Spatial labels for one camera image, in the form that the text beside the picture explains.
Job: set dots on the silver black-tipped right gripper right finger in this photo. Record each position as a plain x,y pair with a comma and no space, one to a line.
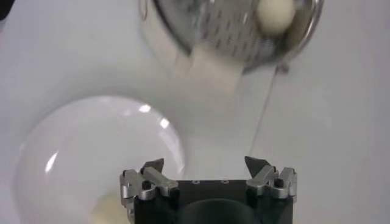
262,179

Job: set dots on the silver black-tipped right gripper left finger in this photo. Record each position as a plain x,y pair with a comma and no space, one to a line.
161,181

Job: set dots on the white steamed baozi bun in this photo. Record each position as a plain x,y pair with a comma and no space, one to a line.
275,15

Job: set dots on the stainless steel steamer basket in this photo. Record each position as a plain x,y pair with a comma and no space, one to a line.
225,33

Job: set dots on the round white plate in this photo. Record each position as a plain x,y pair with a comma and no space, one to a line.
91,152

